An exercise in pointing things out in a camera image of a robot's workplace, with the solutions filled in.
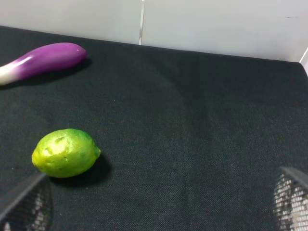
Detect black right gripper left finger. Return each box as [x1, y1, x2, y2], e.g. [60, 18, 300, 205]
[0, 173, 53, 231]

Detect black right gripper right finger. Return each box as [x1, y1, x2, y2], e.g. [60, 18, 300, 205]
[273, 167, 308, 231]

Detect green lime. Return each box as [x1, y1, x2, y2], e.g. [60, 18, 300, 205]
[31, 128, 101, 178]

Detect purple toy eggplant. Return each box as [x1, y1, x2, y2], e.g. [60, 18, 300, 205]
[0, 42, 87, 85]

